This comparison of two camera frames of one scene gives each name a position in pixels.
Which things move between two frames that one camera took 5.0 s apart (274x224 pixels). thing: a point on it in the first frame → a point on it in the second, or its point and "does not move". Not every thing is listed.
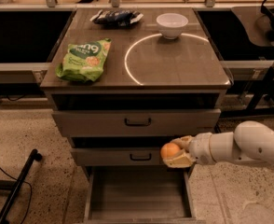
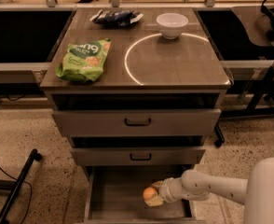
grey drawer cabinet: (122, 83) does not move
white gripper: (201, 148) → (166, 189)
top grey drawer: (134, 122) does not move
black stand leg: (13, 186) does not move
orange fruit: (169, 148) → (149, 193)
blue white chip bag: (116, 18) does not move
